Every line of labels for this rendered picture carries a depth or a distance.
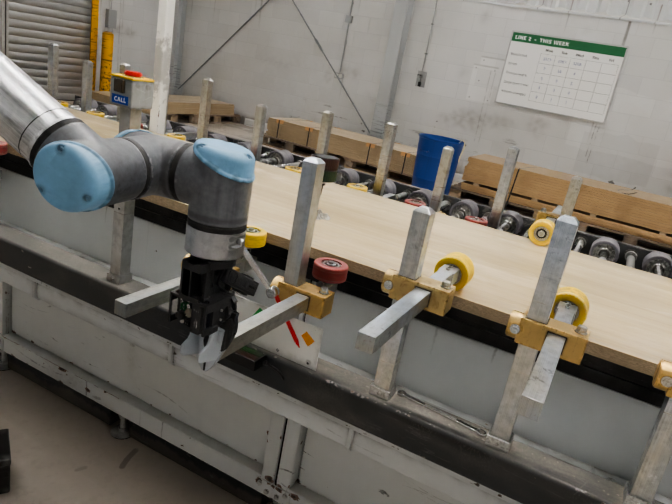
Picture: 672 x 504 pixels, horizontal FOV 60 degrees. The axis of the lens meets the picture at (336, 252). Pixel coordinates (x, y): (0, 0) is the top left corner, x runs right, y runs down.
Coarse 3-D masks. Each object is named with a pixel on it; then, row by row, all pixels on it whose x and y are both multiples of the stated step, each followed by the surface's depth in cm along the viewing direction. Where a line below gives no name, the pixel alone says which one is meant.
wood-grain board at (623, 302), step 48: (288, 192) 193; (336, 192) 207; (288, 240) 145; (336, 240) 152; (384, 240) 160; (432, 240) 169; (480, 240) 179; (528, 240) 190; (480, 288) 136; (528, 288) 142; (624, 288) 157; (624, 336) 123
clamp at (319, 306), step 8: (280, 280) 127; (280, 288) 126; (288, 288) 125; (296, 288) 124; (304, 288) 125; (312, 288) 126; (280, 296) 127; (288, 296) 126; (312, 296) 123; (320, 296) 122; (328, 296) 123; (312, 304) 123; (320, 304) 122; (328, 304) 124; (304, 312) 125; (312, 312) 124; (320, 312) 123; (328, 312) 126
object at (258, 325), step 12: (336, 288) 135; (288, 300) 120; (300, 300) 121; (264, 312) 112; (276, 312) 113; (288, 312) 116; (300, 312) 121; (240, 324) 106; (252, 324) 107; (264, 324) 109; (276, 324) 113; (240, 336) 102; (252, 336) 106; (228, 348) 100
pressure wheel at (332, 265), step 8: (320, 264) 130; (328, 264) 131; (336, 264) 133; (344, 264) 133; (312, 272) 132; (320, 272) 129; (328, 272) 129; (336, 272) 129; (344, 272) 130; (320, 280) 130; (328, 280) 129; (336, 280) 130; (344, 280) 131
